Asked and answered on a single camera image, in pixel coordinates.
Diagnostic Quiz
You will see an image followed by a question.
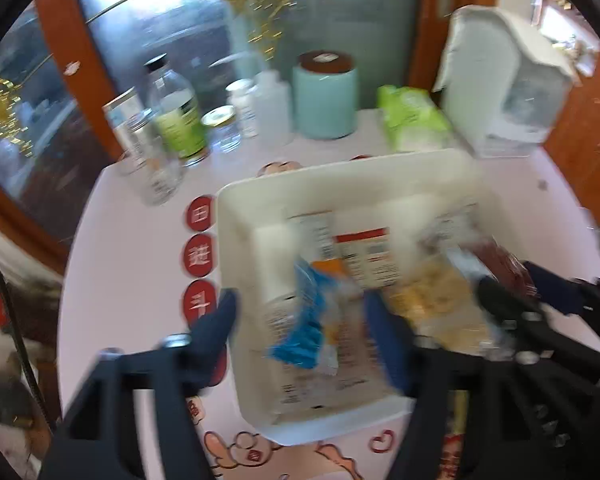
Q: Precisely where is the white orange snack packet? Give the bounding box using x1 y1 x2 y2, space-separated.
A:
266 211 347 414

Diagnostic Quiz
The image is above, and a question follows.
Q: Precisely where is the small white pill bottle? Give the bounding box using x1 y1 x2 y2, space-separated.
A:
225 79 258 139

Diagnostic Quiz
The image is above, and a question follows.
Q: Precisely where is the white plastic storage bin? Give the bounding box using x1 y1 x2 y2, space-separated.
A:
216 148 520 445

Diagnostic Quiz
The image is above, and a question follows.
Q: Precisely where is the white countertop appliance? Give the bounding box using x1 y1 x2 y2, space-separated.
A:
438 18 574 158

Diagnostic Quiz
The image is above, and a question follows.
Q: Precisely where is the white cloth on appliance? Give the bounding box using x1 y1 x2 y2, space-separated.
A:
432 4 581 92

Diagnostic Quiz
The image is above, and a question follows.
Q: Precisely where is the glass bottle green label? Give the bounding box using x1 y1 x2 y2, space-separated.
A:
145 53 209 167

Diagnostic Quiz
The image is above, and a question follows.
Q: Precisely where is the small glass jar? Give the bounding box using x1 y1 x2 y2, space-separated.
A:
201 105 242 153

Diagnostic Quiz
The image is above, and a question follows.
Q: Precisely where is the rice cracker clear packet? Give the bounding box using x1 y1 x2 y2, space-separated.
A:
385 255 493 356

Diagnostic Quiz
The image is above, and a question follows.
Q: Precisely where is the white squeeze bottle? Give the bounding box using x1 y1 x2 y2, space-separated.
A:
212 52 294 149

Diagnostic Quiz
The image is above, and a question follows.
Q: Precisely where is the green tissue pack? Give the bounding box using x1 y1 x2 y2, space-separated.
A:
377 84 453 153

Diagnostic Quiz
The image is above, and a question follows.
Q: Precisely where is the clear drinking glass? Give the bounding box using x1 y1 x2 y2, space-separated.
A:
116 152 183 206

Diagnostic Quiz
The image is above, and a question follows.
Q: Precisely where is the teal canister brown lid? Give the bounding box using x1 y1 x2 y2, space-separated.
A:
292 50 358 141

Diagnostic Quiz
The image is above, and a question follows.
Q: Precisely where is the beige labelled snack packet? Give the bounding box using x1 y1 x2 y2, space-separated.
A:
335 228 399 289

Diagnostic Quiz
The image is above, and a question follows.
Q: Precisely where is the small metal can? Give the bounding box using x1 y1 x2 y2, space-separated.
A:
124 108 158 165

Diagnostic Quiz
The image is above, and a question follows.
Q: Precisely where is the blue white snack packet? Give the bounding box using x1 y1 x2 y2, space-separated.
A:
268 259 341 376

